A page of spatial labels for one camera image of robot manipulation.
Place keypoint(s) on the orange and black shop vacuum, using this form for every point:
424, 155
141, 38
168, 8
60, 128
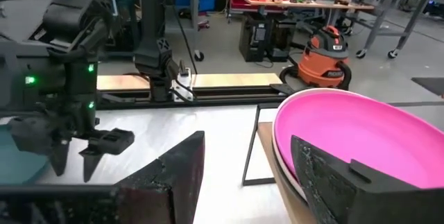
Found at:
320, 61

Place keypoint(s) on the black aluminium table frame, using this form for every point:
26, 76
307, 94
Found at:
225, 99

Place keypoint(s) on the pink-purple plate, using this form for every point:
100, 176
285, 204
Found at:
364, 137

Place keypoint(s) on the grey table with caster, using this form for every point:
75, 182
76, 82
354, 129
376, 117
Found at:
192, 16

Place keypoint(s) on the teal plate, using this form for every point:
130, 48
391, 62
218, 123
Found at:
17, 165

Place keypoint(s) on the blue bin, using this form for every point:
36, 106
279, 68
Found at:
199, 1

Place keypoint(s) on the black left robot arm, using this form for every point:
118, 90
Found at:
52, 50

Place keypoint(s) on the dark grey flat panel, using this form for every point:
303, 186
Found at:
431, 83

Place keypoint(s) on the black computer tower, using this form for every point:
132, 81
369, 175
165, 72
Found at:
281, 42
252, 40

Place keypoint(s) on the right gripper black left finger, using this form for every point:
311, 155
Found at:
163, 193

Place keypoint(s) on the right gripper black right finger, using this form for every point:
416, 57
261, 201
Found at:
347, 196

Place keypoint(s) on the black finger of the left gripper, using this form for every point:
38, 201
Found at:
111, 140
31, 135

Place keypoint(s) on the light wooden board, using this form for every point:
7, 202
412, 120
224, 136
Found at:
236, 80

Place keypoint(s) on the peach plate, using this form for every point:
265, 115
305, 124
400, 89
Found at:
286, 184

